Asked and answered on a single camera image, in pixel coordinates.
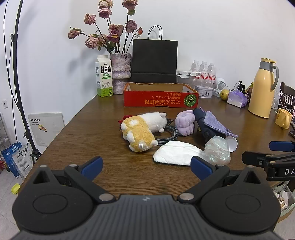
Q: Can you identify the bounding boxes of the long white carton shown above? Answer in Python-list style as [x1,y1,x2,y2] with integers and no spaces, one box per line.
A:
[176,70,202,78]

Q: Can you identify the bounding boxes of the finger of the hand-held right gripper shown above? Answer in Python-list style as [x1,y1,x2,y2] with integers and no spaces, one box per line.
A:
[269,141,295,152]
[241,151,295,172]

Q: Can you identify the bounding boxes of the white wall panel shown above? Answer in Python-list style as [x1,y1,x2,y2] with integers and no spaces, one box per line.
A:
[28,112,65,147]

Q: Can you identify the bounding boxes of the white cable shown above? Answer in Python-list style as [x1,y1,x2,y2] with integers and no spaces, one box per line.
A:
[225,81,242,93]

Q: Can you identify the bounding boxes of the waste bin with paper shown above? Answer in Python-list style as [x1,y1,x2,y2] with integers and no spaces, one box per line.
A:
[271,180,293,223]

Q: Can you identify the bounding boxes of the wooden chair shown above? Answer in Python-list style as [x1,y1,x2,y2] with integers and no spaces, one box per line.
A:
[280,82,295,112]

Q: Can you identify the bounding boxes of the small white fan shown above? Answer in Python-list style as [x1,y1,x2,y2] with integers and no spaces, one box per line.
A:
[214,77,228,97]

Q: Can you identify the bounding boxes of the clear food container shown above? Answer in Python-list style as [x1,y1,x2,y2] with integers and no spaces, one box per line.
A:
[176,76,195,87]

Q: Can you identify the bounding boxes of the black paper bag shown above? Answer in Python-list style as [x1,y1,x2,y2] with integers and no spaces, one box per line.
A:
[131,25,178,84]

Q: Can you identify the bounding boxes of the purple tissue pack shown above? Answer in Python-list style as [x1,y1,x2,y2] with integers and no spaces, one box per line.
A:
[227,90,248,109]

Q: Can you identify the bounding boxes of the clear plastic bag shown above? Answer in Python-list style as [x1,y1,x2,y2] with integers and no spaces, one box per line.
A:
[204,135,231,166]

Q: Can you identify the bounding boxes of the navy blue pouch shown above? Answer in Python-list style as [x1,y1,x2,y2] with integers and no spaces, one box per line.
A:
[193,108,222,142]

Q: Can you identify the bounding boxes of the purple knit cloth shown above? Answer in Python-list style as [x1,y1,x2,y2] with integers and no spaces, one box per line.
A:
[202,110,239,138]

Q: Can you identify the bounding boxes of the grey braided cable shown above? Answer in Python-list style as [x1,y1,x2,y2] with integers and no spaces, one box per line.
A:
[153,119,179,142]

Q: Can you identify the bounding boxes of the white green milk carton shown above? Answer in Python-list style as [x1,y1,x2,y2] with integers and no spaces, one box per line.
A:
[95,55,114,97]

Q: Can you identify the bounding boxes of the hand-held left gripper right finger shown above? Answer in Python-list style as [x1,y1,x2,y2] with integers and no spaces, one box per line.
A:
[177,156,262,204]

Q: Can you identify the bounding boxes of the white cup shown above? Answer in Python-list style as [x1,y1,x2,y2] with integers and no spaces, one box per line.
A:
[224,136,238,153]

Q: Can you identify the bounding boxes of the yellow thermos jug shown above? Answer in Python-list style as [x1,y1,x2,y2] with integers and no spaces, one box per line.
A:
[247,57,280,119]

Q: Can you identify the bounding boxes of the black light stand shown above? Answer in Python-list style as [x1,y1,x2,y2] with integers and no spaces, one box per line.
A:
[10,0,43,167]

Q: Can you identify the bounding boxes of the yellow white plush toy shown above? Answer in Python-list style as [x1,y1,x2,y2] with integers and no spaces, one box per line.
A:
[120,112,168,153]

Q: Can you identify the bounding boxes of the purple fluffy wristband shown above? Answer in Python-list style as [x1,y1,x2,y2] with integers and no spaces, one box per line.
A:
[174,110,196,136]

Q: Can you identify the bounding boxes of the white printed bag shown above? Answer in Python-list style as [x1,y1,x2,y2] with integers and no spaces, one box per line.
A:
[13,144,35,181]

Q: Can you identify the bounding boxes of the blue bag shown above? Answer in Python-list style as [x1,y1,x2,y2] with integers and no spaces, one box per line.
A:
[1,142,23,179]

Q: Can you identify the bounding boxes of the red cardboard box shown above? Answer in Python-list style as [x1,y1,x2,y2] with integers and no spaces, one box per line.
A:
[123,82,200,109]

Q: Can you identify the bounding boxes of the white printed tin box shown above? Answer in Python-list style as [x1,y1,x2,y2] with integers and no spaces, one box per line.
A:
[195,85,215,99]

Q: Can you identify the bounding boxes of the yellow mug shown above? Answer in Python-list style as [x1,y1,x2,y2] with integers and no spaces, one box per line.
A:
[275,108,293,129]

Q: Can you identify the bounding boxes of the pink marbled vase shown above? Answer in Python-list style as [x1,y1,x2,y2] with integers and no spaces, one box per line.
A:
[109,53,132,95]

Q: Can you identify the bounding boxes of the white tissue pack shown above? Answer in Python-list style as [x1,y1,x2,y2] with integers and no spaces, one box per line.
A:
[153,140,206,166]

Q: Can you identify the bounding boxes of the dried pink rose bouquet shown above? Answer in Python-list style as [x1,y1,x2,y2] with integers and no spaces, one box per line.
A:
[68,0,143,55]

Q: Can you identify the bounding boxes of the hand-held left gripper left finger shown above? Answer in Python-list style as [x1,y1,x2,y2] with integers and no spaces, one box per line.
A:
[32,156,116,204]

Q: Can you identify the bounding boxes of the water bottle red label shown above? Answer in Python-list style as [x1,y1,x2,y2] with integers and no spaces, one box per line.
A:
[189,60,200,79]
[198,61,209,81]
[207,62,217,82]

